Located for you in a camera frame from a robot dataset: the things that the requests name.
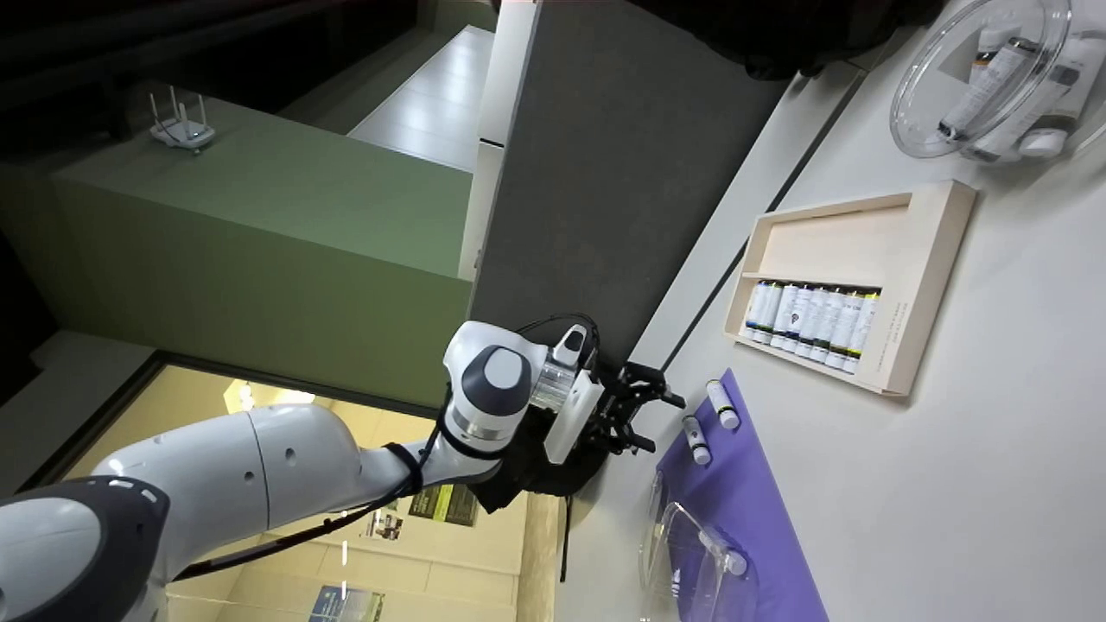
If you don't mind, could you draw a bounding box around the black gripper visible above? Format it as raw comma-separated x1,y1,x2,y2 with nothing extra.
580,360,686,455

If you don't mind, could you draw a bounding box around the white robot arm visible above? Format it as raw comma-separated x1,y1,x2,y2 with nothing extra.
0,321,675,622

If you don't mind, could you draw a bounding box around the small white bottle middle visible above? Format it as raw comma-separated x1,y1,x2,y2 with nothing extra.
680,414,711,465

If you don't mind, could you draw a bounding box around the small white bottle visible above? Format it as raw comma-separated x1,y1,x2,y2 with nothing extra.
680,414,711,465
704,383,743,430

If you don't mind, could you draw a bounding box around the small white bottle far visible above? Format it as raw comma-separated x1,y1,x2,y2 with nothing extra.
704,383,743,430

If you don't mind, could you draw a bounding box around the row of bottles in tray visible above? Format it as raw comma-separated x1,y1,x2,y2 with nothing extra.
739,279,883,377

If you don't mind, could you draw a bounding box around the wooden tray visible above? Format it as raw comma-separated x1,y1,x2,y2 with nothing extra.
726,179,977,400

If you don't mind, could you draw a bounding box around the purple mat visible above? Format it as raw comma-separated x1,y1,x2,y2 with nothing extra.
657,370,830,622

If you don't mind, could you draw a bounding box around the clear plastic container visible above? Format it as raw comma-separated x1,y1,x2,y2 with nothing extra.
642,499,762,622

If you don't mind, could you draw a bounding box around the grey desk partition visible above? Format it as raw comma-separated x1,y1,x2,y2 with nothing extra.
473,0,781,360

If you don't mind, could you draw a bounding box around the black bag far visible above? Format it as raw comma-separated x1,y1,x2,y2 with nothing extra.
632,0,947,80

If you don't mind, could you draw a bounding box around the white wifi router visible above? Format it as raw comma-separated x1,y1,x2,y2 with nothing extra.
150,88,213,150

